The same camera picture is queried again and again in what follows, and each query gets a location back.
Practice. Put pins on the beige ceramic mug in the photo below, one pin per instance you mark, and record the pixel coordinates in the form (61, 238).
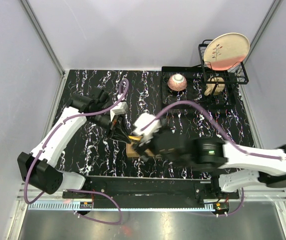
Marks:
(214, 86)

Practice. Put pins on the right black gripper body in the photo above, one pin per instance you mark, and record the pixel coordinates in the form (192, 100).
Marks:
(154, 149)

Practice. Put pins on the cream pink plate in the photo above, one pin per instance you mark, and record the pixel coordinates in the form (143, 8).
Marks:
(226, 51)

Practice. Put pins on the black wire dish rack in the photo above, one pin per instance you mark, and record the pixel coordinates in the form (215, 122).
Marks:
(197, 77)

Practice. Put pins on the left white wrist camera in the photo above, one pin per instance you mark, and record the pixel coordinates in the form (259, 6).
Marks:
(119, 109)

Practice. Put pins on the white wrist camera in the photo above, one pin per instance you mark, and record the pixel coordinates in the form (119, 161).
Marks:
(119, 109)
(145, 126)

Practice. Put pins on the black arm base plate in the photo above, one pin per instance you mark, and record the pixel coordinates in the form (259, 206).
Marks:
(124, 186)

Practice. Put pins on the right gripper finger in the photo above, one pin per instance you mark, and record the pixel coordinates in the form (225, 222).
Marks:
(138, 147)
(145, 154)

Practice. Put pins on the aluminium frame rail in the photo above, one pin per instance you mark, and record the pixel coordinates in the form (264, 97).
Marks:
(41, 34)

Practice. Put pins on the pink patterned bowl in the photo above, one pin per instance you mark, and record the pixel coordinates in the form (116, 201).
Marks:
(177, 82)

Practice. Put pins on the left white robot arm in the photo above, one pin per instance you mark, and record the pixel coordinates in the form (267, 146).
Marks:
(37, 168)

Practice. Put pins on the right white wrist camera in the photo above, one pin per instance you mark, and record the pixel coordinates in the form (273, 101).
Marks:
(145, 126)

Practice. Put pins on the brown cardboard express box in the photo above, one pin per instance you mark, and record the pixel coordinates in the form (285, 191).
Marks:
(130, 153)

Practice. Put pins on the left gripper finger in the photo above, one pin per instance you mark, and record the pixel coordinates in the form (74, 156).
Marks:
(117, 133)
(122, 126)

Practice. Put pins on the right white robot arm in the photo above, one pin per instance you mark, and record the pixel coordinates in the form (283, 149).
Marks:
(256, 166)

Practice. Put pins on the yellow black utility knife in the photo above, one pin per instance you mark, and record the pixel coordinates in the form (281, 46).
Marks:
(135, 138)

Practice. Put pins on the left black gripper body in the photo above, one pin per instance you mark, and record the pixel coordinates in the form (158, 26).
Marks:
(103, 120)

